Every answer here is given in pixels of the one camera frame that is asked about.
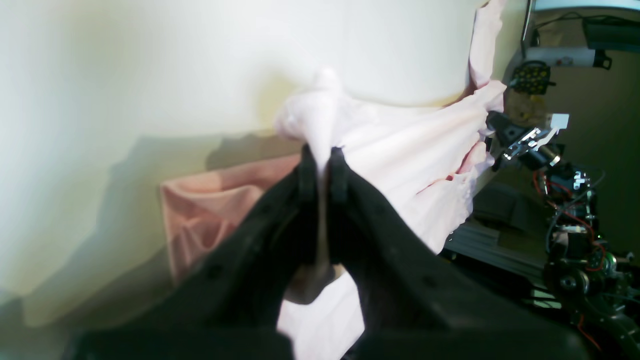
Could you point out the pink T-shirt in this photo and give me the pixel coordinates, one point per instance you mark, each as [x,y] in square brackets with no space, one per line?
[425,160]

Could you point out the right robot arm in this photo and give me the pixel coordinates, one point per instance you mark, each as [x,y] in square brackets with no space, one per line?
[597,286]

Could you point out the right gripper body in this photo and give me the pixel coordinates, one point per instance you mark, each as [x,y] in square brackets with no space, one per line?
[530,145]

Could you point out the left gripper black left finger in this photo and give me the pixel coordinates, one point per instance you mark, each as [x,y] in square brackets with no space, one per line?
[228,307]

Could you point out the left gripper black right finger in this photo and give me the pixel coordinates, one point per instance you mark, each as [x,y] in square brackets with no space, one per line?
[415,305]

